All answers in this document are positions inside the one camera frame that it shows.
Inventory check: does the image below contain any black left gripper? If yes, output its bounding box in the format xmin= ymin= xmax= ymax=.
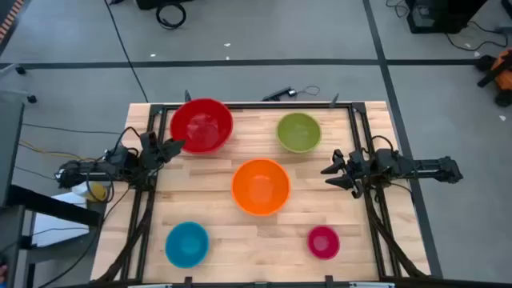
xmin=138 ymin=130 xmax=187 ymax=171

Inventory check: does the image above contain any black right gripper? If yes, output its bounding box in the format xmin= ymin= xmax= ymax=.
xmin=321 ymin=149 xmax=377 ymax=199

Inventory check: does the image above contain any green bowl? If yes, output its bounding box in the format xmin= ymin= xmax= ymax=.
xmin=275 ymin=112 xmax=322 ymax=154

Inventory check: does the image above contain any small magenta bowl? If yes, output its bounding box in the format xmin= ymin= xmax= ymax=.
xmin=306 ymin=225 xmax=341 ymax=261

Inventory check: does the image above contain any orange bowl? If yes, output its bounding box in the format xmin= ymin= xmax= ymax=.
xmin=230 ymin=158 xmax=292 ymax=218

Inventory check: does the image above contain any blue bowl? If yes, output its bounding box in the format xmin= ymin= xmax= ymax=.
xmin=164 ymin=221 xmax=210 ymax=270

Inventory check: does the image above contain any large red bowl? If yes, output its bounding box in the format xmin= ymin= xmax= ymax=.
xmin=169 ymin=98 xmax=234 ymax=155

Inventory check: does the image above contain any yellow round object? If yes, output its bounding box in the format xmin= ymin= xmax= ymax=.
xmin=82 ymin=182 xmax=110 ymax=202

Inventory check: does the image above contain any black power adapter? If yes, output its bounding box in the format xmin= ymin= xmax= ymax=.
xmin=262 ymin=86 xmax=298 ymax=102

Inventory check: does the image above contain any white sheet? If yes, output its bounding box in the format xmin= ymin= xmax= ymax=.
xmin=30 ymin=191 xmax=102 ymax=247

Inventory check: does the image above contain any grey cabinet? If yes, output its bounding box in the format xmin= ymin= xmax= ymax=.
xmin=0 ymin=98 xmax=26 ymax=207

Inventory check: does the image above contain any black equipment box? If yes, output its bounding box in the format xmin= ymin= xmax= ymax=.
xmin=405 ymin=0 xmax=490 ymax=34

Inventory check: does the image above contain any orange and black machine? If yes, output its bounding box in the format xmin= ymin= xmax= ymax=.
xmin=474 ymin=47 xmax=512 ymax=107

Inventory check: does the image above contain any black aluminium rig frame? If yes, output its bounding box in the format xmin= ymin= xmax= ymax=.
xmin=95 ymin=102 xmax=433 ymax=288

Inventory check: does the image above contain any thin adapter cable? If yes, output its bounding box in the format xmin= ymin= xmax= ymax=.
xmin=294 ymin=84 xmax=322 ymax=98

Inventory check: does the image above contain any thin black floor cable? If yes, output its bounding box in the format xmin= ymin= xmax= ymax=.
xmin=22 ymin=122 xmax=122 ymax=136

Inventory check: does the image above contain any long black floor cable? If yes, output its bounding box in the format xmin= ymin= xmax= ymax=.
xmin=103 ymin=0 xmax=150 ymax=103

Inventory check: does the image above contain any yellow floor cable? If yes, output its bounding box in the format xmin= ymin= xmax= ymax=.
xmin=18 ymin=139 xmax=98 ymax=162

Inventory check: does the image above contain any coiled black cable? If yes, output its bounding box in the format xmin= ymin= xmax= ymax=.
xmin=154 ymin=2 xmax=187 ymax=30

